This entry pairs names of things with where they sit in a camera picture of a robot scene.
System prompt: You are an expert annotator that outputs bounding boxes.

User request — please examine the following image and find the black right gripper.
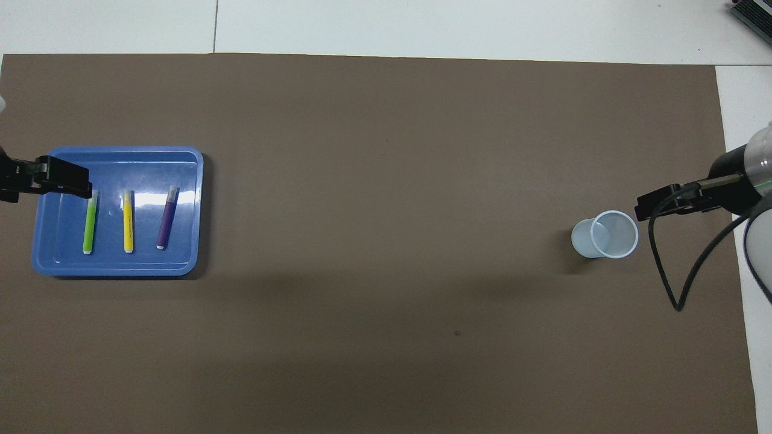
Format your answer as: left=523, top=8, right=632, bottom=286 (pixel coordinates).
left=634, top=145, right=764, bottom=222

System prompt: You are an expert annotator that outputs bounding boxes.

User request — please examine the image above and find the green pen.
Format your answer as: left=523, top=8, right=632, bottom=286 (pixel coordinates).
left=82, top=190, right=99, bottom=255

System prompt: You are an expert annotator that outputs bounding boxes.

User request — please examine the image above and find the yellow pen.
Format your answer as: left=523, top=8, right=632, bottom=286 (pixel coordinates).
left=122, top=190, right=135, bottom=254

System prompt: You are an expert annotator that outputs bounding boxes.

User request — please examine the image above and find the purple pen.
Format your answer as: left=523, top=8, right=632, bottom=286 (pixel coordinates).
left=156, top=186, right=180, bottom=250

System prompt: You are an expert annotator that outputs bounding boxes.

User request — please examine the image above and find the blue plastic tray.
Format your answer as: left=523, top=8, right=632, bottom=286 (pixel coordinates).
left=31, top=146, right=204, bottom=277

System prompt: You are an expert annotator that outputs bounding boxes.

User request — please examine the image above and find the translucent plastic cup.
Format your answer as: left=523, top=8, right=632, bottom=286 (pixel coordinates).
left=571, top=210, right=639, bottom=259

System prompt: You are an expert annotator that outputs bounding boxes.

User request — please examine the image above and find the grey ribbed device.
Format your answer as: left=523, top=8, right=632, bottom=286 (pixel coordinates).
left=728, top=0, right=772, bottom=46

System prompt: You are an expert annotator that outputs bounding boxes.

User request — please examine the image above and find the brown table mat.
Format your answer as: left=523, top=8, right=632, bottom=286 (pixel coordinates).
left=0, top=53, right=759, bottom=434

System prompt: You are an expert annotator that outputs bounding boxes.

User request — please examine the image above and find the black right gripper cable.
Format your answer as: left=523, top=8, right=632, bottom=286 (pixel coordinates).
left=648, top=174, right=772, bottom=312

